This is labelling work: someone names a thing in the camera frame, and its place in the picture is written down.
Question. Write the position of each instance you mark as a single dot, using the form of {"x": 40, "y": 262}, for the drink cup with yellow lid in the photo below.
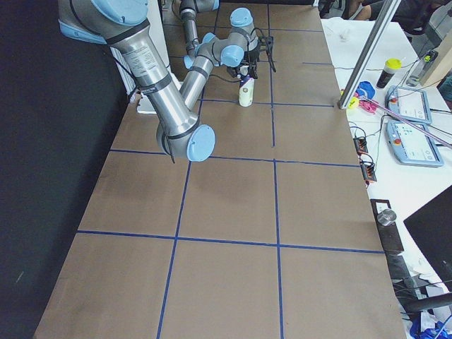
{"x": 391, "y": 67}

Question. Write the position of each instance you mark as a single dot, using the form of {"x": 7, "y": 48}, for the small metal cup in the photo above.
{"x": 386, "y": 217}

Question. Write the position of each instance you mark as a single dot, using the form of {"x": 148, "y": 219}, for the black power strip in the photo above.
{"x": 366, "y": 162}

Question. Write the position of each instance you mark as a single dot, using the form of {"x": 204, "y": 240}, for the blue teach pendant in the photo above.
{"x": 411, "y": 146}
{"x": 409, "y": 103}

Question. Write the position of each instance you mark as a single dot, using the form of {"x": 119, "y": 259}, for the aluminium frame post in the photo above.
{"x": 384, "y": 18}

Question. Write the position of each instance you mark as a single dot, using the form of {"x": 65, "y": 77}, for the pink and blue cloth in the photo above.
{"x": 365, "y": 94}

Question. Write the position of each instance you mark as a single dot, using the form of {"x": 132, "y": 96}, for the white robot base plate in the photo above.
{"x": 144, "y": 106}

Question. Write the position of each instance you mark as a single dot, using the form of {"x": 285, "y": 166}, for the yellow tennis balls by cloth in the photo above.
{"x": 354, "y": 101}

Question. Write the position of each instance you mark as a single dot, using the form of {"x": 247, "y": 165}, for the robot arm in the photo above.
{"x": 124, "y": 25}
{"x": 229, "y": 52}

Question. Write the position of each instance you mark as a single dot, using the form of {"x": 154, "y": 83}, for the clear tennis ball can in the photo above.
{"x": 246, "y": 91}

